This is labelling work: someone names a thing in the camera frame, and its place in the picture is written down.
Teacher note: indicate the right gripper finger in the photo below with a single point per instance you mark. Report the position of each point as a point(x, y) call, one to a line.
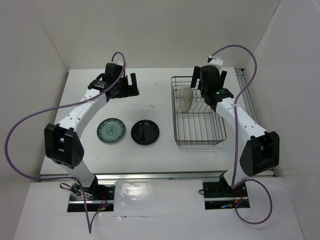
point(222, 78)
point(195, 77)

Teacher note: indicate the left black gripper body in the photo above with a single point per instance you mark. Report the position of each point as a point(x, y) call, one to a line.
point(122, 89)

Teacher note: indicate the clear textured glass plate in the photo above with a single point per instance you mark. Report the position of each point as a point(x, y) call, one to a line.
point(181, 102)

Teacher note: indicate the clear square glass plate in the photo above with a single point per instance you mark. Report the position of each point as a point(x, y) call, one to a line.
point(190, 97)

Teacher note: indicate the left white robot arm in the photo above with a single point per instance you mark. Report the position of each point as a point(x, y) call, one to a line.
point(62, 140)

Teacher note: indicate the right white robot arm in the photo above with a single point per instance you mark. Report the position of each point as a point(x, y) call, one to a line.
point(256, 149)

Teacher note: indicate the blue white patterned plate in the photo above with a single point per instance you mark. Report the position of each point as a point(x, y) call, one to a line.
point(111, 130)

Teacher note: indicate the black glossy plate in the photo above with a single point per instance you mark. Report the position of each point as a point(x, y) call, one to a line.
point(145, 132)

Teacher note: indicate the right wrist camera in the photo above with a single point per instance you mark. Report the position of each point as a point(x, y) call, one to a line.
point(215, 61)

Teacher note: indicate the metal wire dish rack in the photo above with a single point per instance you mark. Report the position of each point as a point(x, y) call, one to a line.
point(200, 126)

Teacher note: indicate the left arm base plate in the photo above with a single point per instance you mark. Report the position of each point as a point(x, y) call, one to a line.
point(104, 198)

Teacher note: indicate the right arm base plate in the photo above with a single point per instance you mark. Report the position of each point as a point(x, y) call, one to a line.
point(216, 199)

